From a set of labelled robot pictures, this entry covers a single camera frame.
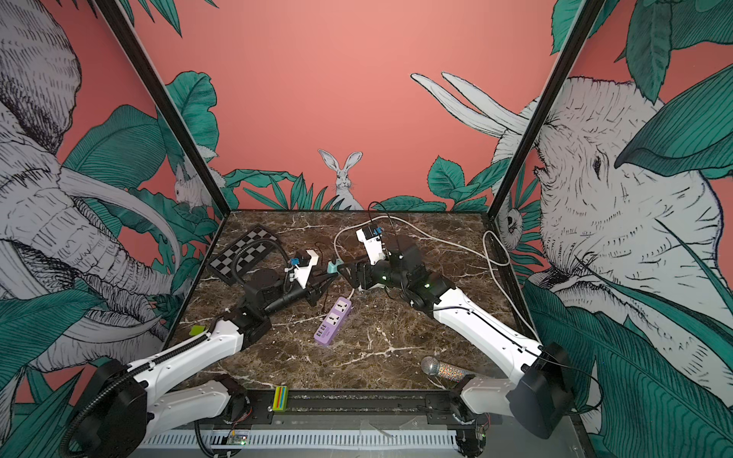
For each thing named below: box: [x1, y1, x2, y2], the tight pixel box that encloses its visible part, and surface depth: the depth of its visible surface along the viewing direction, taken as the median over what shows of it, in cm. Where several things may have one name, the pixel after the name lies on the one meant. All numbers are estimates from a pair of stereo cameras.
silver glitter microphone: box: [420, 355, 467, 384], surface depth 80 cm
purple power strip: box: [314, 296, 353, 347], surface depth 90 cm
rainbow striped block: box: [272, 385, 290, 412], surface depth 75 cm
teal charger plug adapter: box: [326, 257, 345, 273], surface depth 75 cm
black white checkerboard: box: [206, 225, 279, 287], surface depth 103 cm
